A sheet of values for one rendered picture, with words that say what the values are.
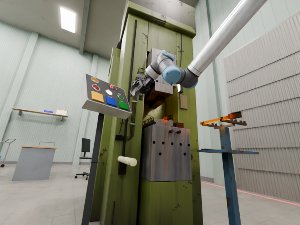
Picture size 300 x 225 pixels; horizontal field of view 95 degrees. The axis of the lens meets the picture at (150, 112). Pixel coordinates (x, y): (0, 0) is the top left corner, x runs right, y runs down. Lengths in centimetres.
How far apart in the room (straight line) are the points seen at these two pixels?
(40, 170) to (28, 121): 488
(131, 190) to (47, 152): 321
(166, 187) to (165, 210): 15
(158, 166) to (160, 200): 24
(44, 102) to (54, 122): 118
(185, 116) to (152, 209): 95
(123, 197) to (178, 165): 53
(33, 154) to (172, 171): 359
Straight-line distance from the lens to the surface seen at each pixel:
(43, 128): 872
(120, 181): 131
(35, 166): 431
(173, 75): 74
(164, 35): 204
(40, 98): 910
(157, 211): 125
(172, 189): 126
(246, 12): 82
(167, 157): 122
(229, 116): 128
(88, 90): 96
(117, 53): 250
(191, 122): 165
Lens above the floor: 67
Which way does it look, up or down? 17 degrees up
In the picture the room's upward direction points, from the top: 3 degrees clockwise
